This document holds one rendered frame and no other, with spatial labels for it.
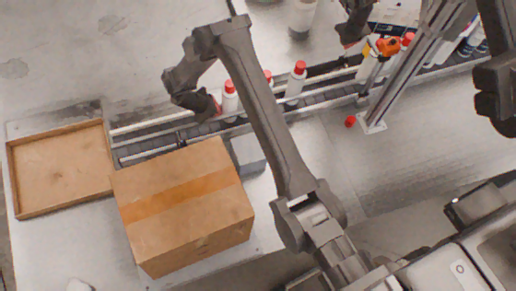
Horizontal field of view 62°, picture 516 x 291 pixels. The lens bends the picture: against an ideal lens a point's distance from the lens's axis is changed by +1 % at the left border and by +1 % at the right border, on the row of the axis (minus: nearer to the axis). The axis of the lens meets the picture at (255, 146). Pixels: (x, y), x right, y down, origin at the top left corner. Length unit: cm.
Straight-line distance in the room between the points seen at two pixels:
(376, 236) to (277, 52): 116
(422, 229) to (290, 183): 177
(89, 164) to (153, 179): 41
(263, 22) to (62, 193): 93
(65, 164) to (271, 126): 92
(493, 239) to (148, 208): 73
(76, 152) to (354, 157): 93
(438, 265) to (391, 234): 168
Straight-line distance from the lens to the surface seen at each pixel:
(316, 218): 71
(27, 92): 168
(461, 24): 120
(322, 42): 166
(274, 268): 217
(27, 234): 146
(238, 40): 74
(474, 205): 79
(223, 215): 105
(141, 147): 141
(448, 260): 69
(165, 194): 108
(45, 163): 152
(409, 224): 241
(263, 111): 71
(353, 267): 68
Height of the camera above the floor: 213
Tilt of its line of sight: 64 degrees down
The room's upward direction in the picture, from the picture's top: 10 degrees clockwise
